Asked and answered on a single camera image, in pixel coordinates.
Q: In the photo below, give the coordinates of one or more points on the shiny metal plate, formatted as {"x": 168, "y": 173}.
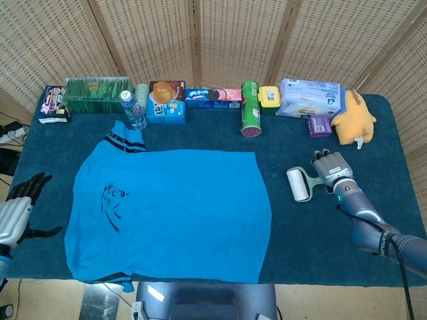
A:
{"x": 98, "y": 301}

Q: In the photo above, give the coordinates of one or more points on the blue t-shirt with cat print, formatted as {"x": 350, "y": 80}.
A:
{"x": 166, "y": 206}

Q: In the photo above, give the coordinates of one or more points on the small purple box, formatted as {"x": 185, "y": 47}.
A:
{"x": 319, "y": 127}

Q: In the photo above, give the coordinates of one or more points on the blue pink cookie box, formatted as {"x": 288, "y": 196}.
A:
{"x": 213, "y": 98}

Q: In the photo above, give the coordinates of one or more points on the woven wooden folding screen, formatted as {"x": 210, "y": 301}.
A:
{"x": 233, "y": 33}

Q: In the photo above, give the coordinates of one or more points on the purple snack bag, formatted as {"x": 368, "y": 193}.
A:
{"x": 53, "y": 105}

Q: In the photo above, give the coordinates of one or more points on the pale green roll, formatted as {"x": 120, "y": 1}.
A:
{"x": 141, "y": 95}

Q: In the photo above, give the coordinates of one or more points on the green grass-print box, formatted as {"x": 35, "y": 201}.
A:
{"x": 93, "y": 96}

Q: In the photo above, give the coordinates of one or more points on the blue box with bun picture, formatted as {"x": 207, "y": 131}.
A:
{"x": 165, "y": 106}

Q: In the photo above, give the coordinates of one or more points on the clear plastic water bottle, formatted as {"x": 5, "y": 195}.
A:
{"x": 133, "y": 111}

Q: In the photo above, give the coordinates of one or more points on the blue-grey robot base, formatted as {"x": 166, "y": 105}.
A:
{"x": 203, "y": 301}

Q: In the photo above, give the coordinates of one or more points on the white blue wipes pack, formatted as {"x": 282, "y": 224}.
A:
{"x": 307, "y": 100}

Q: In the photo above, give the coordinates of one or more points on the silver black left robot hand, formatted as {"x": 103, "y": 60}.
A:
{"x": 13, "y": 216}

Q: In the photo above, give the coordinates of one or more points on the dark blue tablecloth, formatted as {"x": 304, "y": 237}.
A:
{"x": 317, "y": 240}

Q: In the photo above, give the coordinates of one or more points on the black box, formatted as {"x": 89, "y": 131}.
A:
{"x": 8, "y": 161}

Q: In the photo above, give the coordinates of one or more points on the black caster wheel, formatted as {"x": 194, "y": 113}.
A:
{"x": 6, "y": 310}

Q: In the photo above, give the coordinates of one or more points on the green chips can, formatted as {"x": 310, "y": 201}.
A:
{"x": 251, "y": 110}

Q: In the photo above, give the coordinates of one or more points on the yellow plush toy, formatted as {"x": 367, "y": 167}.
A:
{"x": 353, "y": 120}

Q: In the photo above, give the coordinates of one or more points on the yellow-lidded green box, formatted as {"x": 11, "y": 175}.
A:
{"x": 269, "y": 100}

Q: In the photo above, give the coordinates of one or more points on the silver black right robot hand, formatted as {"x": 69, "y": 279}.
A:
{"x": 333, "y": 168}

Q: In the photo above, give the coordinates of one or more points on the white power strip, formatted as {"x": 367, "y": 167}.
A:
{"x": 11, "y": 133}

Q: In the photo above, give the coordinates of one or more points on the white lint roller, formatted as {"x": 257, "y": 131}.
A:
{"x": 297, "y": 185}

